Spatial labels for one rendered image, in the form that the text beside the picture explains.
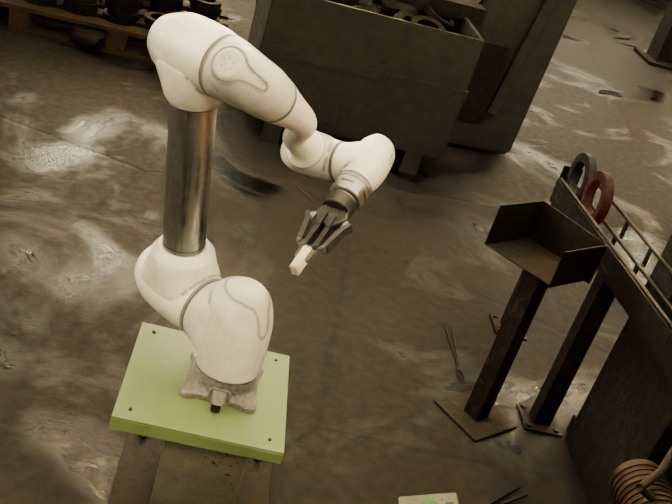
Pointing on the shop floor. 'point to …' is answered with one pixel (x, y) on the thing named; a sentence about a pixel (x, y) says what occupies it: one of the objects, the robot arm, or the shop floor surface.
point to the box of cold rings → (372, 69)
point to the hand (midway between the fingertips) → (301, 260)
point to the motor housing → (625, 477)
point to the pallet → (123, 19)
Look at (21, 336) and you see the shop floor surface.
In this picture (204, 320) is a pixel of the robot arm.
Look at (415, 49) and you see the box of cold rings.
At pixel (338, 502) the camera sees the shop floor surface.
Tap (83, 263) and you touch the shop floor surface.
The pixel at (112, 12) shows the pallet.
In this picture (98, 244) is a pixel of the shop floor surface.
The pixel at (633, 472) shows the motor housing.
